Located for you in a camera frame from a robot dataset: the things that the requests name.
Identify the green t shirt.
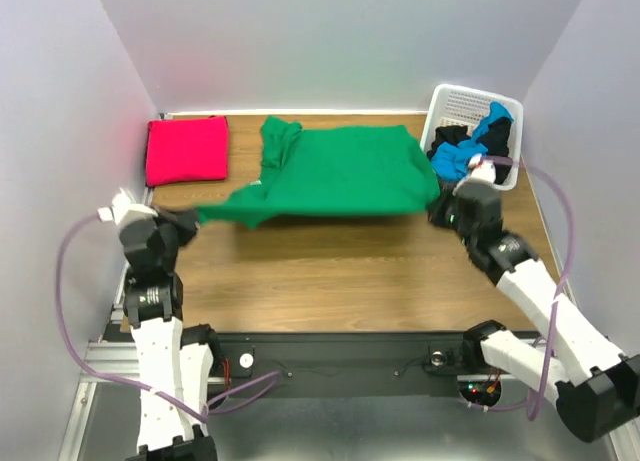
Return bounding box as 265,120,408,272
196,116,440,228

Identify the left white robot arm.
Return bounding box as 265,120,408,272
119,210,223,460

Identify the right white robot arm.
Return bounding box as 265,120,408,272
428,181,639,442

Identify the blue t shirt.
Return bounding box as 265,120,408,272
429,100,516,185

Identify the black t shirt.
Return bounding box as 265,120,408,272
424,116,515,172

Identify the folded pink t shirt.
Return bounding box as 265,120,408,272
145,116,229,188

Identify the white plastic laundry basket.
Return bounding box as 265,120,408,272
420,84,524,186

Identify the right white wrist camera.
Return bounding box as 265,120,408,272
453,154,496,194

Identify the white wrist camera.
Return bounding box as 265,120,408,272
97,188,157,226
453,154,496,194

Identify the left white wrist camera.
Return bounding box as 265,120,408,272
97,188,157,226

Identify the aluminium frame rail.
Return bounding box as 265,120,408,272
58,263,138,460

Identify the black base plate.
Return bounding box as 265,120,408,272
218,331,495,400

